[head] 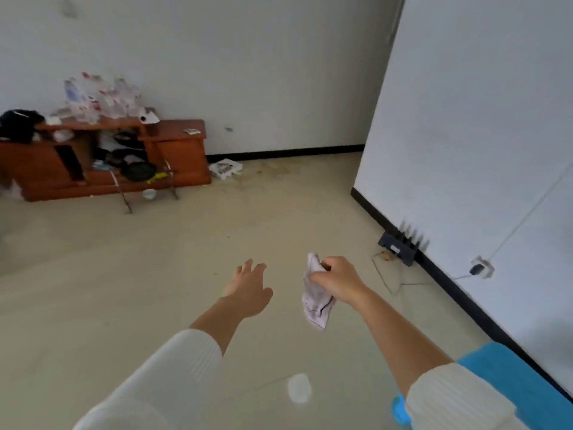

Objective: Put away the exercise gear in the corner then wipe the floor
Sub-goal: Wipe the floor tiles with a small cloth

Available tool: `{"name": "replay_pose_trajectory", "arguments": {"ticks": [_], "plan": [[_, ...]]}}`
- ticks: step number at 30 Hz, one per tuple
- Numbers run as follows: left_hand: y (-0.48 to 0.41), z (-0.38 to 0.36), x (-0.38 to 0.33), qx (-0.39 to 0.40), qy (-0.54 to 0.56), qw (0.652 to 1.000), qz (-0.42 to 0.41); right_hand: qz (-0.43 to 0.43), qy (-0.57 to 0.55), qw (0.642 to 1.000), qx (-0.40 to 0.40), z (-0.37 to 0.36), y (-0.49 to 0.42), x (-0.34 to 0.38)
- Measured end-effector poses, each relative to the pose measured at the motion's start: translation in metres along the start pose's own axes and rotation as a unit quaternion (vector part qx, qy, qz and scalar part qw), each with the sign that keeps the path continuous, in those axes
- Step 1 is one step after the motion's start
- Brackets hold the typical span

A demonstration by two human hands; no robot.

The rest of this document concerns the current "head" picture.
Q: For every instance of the person's right hand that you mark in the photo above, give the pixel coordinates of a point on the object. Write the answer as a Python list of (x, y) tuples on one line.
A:
[(342, 279)]

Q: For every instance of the person's left hand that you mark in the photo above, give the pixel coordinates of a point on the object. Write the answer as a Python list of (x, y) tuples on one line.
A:
[(248, 293)]

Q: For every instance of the grey wiping rag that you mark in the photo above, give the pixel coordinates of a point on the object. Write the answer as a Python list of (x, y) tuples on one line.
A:
[(315, 304)]

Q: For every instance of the person's right forearm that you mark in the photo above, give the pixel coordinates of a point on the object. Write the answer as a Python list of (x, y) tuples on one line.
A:
[(425, 362)]

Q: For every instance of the person's left forearm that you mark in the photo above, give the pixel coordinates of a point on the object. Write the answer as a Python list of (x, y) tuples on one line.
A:
[(165, 376)]

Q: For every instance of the black antenna router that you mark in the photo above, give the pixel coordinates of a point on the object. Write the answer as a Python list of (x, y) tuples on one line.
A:
[(403, 246)]

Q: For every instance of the white box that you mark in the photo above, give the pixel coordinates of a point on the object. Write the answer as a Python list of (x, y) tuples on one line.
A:
[(226, 168)]

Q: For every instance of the black baseboard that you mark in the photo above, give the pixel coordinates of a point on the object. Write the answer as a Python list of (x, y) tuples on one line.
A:
[(470, 304)]

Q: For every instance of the small white cup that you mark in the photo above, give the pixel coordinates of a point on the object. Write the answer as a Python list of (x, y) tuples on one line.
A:
[(149, 194)]

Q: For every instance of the brown wooden cabinet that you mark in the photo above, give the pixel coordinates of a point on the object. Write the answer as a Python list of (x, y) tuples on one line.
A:
[(183, 156)]

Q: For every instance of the black frying pan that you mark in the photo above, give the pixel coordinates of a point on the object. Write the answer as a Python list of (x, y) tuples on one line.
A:
[(139, 172)]

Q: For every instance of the small printed card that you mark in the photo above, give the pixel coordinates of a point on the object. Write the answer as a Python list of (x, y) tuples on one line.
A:
[(191, 131)]

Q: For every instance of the blue plastic stool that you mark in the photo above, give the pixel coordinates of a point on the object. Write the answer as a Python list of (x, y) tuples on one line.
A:
[(515, 376)]

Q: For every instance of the small white round device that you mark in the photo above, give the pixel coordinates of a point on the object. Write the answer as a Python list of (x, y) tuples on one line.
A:
[(147, 117)]

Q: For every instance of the group of clear plastic bottles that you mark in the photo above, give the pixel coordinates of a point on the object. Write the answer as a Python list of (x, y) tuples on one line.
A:
[(98, 100)]

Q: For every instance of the black cloth bundle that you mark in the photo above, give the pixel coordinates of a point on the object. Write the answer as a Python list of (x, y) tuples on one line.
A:
[(20, 125)]

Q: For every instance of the white wall socket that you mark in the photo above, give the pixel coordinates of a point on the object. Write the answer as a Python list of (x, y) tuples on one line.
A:
[(482, 267)]

